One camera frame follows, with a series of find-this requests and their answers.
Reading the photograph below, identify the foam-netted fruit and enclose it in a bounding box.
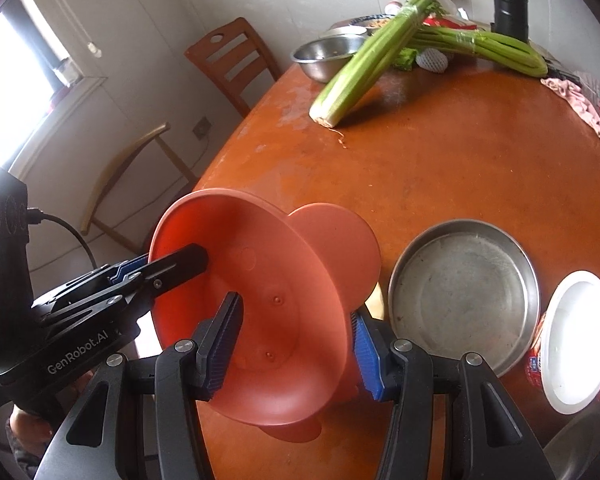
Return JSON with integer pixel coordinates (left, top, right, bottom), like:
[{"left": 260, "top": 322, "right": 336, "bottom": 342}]
[{"left": 416, "top": 47, "right": 449, "bottom": 72}]

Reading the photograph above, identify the window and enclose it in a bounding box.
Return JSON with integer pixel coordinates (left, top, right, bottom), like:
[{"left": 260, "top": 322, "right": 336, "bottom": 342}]
[{"left": 0, "top": 0, "right": 86, "bottom": 176}]

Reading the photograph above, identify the red label packet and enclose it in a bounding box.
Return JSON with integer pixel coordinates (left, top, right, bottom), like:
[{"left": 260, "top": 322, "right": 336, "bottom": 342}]
[{"left": 525, "top": 310, "right": 548, "bottom": 388}]

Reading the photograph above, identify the white plate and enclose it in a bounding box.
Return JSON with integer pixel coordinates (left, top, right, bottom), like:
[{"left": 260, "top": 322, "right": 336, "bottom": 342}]
[{"left": 540, "top": 270, "right": 600, "bottom": 416}]

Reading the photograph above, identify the round steel pan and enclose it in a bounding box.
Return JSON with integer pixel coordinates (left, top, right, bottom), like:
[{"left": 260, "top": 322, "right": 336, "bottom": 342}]
[{"left": 387, "top": 218, "right": 541, "bottom": 378}]

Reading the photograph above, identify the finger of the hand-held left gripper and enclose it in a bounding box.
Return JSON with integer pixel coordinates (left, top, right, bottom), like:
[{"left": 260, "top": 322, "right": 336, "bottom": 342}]
[
  {"left": 75, "top": 254, "right": 152, "bottom": 293},
  {"left": 107, "top": 243, "right": 210, "bottom": 311}
]

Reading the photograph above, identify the person's left hand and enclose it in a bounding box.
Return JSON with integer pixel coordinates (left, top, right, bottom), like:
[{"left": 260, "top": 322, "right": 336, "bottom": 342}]
[{"left": 7, "top": 405, "right": 63, "bottom": 456}]

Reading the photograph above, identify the pink cloth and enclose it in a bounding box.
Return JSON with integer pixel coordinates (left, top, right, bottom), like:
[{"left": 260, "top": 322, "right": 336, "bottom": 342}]
[{"left": 540, "top": 77, "right": 600, "bottom": 143}]

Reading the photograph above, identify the orange plastic plate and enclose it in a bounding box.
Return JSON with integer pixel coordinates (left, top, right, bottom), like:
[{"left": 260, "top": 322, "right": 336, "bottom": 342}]
[{"left": 260, "top": 202, "right": 382, "bottom": 443}]

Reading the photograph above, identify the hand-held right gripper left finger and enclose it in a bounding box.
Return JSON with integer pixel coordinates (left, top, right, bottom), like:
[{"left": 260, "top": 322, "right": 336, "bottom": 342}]
[{"left": 34, "top": 291, "right": 245, "bottom": 480}]

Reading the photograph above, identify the orange plastic bowl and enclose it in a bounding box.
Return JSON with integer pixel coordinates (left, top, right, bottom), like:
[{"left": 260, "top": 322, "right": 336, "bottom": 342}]
[{"left": 148, "top": 187, "right": 361, "bottom": 426}]

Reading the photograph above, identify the patterned bowl with food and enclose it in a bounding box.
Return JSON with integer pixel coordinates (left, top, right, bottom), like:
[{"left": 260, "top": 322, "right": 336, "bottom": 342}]
[{"left": 347, "top": 12, "right": 396, "bottom": 31}]

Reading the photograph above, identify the black flat device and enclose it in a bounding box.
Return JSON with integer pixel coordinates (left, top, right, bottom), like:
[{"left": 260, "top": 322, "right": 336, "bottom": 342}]
[{"left": 542, "top": 50, "right": 583, "bottom": 86}]

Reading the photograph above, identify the black thermos flask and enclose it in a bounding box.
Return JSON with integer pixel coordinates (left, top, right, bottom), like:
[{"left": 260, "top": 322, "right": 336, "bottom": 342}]
[{"left": 490, "top": 0, "right": 531, "bottom": 43}]

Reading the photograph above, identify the black cable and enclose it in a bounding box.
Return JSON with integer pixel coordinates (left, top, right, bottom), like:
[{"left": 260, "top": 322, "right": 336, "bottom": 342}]
[{"left": 26, "top": 207, "right": 112, "bottom": 270}]

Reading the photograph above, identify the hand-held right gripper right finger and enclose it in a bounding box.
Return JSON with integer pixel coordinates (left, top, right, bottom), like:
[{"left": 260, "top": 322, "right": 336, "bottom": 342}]
[{"left": 350, "top": 310, "right": 556, "bottom": 480}]

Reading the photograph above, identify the celery bunch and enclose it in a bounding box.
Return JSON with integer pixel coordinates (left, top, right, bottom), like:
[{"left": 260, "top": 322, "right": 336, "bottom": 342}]
[
  {"left": 392, "top": 25, "right": 550, "bottom": 79},
  {"left": 308, "top": 0, "right": 448, "bottom": 127}
]

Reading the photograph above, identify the brown wooden chair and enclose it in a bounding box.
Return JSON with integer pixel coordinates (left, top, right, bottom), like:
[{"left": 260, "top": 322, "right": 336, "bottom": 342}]
[{"left": 185, "top": 17, "right": 283, "bottom": 118}]

